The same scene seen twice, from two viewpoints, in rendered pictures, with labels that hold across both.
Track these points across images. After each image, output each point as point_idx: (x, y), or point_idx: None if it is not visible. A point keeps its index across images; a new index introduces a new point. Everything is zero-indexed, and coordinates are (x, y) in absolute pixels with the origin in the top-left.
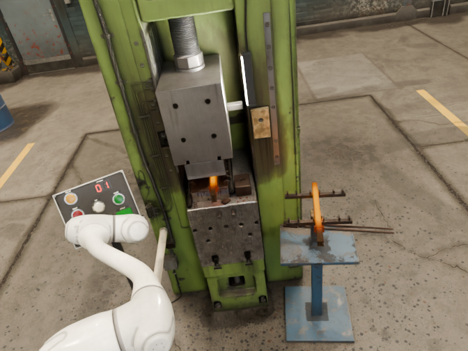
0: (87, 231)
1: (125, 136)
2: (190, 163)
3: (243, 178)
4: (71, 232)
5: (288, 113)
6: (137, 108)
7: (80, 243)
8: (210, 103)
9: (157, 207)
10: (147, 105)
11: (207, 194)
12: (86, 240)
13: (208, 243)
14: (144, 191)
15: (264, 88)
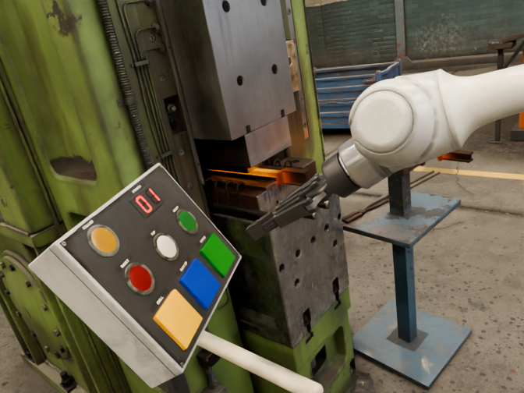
0: (455, 79)
1: (109, 118)
2: (252, 129)
3: (292, 161)
4: (423, 97)
5: (306, 53)
6: (127, 46)
7: (454, 121)
8: (267, 4)
9: None
10: (143, 38)
11: (276, 192)
12: (493, 80)
13: (298, 288)
14: None
15: (283, 10)
